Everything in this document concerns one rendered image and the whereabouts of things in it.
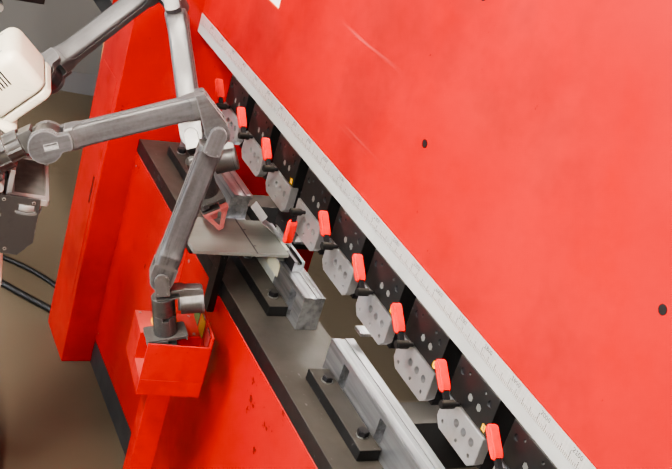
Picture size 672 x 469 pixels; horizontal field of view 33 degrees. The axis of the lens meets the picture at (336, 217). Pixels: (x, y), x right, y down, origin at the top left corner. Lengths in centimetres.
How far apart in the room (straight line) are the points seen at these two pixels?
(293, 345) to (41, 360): 149
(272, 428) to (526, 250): 91
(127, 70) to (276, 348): 121
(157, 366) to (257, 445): 31
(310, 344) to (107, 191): 120
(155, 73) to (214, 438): 122
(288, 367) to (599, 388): 101
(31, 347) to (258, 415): 154
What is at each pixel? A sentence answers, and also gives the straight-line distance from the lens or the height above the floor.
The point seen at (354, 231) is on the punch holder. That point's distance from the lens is 258.
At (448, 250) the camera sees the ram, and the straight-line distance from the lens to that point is 225.
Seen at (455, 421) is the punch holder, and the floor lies 114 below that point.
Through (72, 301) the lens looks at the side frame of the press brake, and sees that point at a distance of 399.
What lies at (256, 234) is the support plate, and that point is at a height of 100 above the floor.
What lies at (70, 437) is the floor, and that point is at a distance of 377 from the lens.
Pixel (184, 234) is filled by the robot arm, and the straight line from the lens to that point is 269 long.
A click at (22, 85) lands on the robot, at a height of 132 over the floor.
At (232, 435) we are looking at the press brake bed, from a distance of 292.
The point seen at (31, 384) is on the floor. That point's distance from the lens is 397.
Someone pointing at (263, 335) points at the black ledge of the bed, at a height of 88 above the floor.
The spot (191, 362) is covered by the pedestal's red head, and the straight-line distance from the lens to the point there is 283.
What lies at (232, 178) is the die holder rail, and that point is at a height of 97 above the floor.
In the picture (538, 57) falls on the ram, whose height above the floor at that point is 183.
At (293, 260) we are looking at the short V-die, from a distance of 291.
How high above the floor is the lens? 230
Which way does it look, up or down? 24 degrees down
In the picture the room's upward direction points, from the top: 17 degrees clockwise
